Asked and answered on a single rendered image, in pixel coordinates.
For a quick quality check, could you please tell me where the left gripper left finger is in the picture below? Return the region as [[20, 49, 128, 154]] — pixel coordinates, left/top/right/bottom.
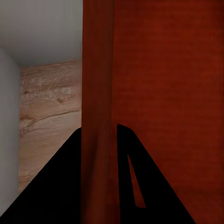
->
[[0, 128, 81, 224]]

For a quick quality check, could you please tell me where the storage box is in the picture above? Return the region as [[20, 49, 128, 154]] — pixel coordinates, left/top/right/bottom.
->
[[80, 0, 224, 224]]

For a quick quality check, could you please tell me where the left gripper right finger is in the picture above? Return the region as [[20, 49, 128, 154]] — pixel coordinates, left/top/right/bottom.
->
[[117, 124, 196, 224]]

